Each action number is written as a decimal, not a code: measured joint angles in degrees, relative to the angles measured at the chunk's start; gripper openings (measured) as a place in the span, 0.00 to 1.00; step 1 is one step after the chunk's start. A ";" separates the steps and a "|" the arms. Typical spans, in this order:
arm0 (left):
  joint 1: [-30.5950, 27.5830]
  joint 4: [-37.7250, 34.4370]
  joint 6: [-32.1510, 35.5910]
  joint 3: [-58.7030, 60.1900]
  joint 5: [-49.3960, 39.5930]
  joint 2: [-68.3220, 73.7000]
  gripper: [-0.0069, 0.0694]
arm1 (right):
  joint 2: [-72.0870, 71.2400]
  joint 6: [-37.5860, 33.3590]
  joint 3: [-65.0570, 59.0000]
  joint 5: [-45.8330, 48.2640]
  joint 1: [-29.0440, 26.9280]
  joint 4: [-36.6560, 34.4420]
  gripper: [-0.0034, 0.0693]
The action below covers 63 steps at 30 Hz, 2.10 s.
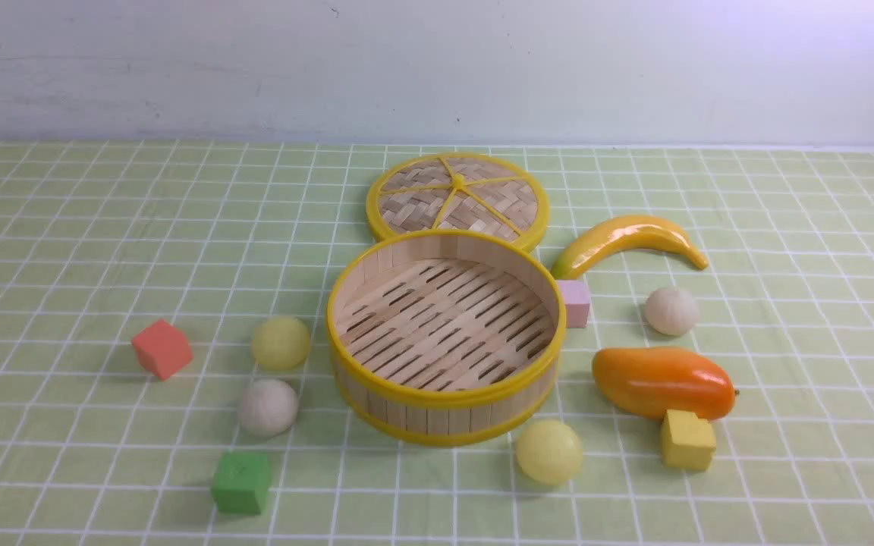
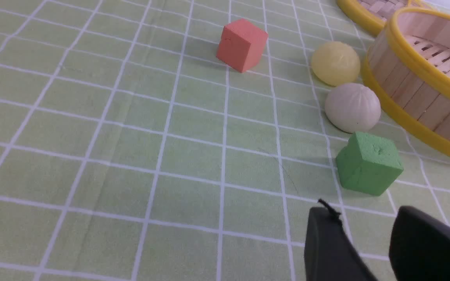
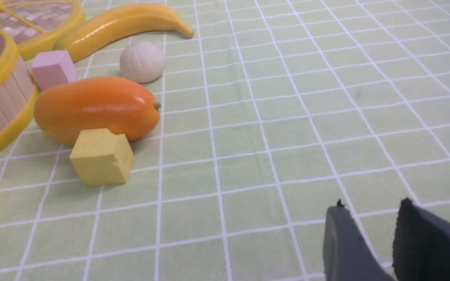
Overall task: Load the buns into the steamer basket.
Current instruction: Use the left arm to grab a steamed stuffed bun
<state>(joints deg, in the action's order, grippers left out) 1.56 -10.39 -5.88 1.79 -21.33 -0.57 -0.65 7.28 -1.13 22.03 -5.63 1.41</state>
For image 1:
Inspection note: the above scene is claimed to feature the yellow bun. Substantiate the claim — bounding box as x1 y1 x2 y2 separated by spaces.
252 315 311 371
514 419 585 486

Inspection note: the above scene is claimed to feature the yellow bun front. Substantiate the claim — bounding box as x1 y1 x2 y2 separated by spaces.
514 419 585 486

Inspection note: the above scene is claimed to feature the white bun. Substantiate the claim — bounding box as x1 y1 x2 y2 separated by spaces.
238 378 300 438
643 286 700 337

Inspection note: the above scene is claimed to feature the bamboo steamer tray yellow rim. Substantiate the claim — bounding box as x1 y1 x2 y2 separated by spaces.
325 231 567 447

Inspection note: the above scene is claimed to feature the woven bamboo steamer lid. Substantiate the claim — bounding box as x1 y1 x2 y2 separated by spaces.
365 152 549 252

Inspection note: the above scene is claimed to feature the pink cube block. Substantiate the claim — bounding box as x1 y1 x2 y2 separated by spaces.
556 279 592 328

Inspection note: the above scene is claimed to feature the yellow toy banana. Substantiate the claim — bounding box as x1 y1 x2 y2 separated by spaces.
551 215 709 280

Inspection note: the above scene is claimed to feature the orange toy mango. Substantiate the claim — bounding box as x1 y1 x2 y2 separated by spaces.
592 346 739 421

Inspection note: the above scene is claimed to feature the red cube block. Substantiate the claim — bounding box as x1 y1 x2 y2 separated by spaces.
131 319 192 381

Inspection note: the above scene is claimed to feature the green cube block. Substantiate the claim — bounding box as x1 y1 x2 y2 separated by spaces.
209 450 272 516

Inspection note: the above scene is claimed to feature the yellow cube block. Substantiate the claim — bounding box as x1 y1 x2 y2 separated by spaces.
660 409 717 472

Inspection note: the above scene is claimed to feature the green checkered tablecloth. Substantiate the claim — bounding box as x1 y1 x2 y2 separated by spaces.
0 141 874 545

